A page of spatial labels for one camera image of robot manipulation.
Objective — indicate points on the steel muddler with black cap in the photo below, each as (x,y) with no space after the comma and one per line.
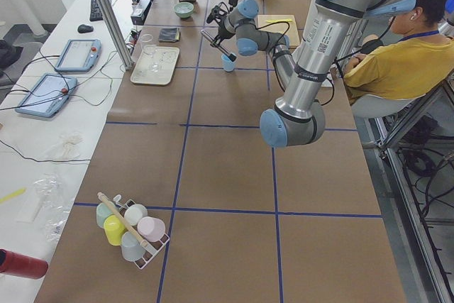
(222,49)

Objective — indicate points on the light blue cup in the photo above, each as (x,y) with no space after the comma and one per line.
(227,63)

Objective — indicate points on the white cup in rack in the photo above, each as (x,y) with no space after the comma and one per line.
(135,213)

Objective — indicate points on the pink cup in rack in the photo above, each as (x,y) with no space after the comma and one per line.
(151,228)

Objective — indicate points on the green cup in rack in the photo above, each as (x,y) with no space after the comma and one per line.
(102,213)

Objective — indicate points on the yellow cup in rack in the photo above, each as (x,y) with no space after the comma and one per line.
(114,230)

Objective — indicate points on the white cup rack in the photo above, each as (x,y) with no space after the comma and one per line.
(118,209)

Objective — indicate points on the grey cup in rack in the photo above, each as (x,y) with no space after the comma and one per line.
(130,248)

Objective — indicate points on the green bowl of ice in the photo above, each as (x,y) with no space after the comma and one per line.
(184,9)

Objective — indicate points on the grey folded cloth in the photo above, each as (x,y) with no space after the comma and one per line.
(169,35)

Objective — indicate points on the wooden cutting board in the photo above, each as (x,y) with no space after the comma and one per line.
(289,29)

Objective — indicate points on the yellow plastic knife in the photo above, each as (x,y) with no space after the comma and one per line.
(279,20)

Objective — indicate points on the cream serving tray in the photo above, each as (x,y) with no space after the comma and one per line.
(165,57)

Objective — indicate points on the clear wine glass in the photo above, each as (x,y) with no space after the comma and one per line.
(149,48)

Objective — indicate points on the black keyboard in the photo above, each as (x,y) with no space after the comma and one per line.
(95,11)

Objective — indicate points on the black computer mouse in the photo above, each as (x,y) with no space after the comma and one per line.
(84,28)

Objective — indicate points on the far blue teach pendant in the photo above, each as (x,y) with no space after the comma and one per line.
(79,56)

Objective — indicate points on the blue teach pendant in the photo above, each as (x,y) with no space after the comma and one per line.
(47,96)
(79,56)

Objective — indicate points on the near blue teach pendant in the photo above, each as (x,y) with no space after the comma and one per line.
(47,96)

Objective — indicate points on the person in yellow shirt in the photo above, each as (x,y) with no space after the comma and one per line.
(409,68)

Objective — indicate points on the red bottle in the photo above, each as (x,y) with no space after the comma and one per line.
(20,265)

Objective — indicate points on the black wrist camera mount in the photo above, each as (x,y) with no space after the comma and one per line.
(218,13)

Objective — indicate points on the aluminium frame post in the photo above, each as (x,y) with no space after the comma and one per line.
(115,33)

